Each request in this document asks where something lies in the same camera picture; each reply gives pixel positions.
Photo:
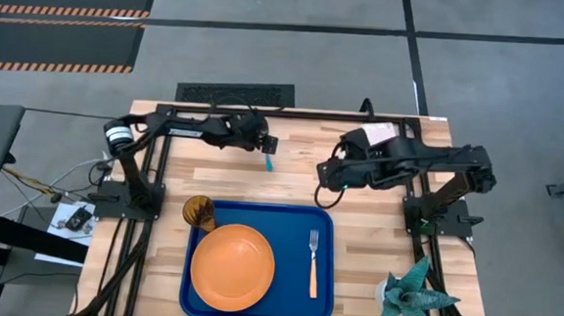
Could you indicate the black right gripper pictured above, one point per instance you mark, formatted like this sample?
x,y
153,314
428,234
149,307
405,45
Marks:
x,y
347,172

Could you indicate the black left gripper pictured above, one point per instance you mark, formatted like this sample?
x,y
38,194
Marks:
x,y
247,130

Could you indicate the orange plate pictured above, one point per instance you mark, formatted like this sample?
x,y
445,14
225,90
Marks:
x,y
232,267

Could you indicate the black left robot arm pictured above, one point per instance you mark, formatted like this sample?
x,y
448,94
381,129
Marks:
x,y
166,126

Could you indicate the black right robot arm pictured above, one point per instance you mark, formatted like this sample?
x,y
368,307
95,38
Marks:
x,y
434,160

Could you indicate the blue plastic tray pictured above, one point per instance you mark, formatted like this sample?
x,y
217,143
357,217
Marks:
x,y
298,218

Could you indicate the white napkin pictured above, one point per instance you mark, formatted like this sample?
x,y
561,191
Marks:
x,y
381,131

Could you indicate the black floor vent grille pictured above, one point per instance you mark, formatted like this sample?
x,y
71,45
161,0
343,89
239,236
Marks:
x,y
234,94

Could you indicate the white plant pot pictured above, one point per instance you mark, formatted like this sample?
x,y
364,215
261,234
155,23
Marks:
x,y
379,294

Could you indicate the green artificial plant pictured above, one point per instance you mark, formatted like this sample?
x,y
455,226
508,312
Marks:
x,y
413,298

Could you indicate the black handheld controller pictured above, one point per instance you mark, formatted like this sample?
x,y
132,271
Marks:
x,y
78,218

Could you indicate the white paper sheet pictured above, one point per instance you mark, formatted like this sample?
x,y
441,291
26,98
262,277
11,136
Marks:
x,y
58,252

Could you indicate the black desk crossbeam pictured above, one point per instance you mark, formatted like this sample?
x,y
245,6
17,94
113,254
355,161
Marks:
x,y
32,238

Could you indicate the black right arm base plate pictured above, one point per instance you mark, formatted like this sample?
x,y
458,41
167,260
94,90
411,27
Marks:
x,y
459,223

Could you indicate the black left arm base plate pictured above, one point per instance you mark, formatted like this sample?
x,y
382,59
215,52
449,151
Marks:
x,y
112,209

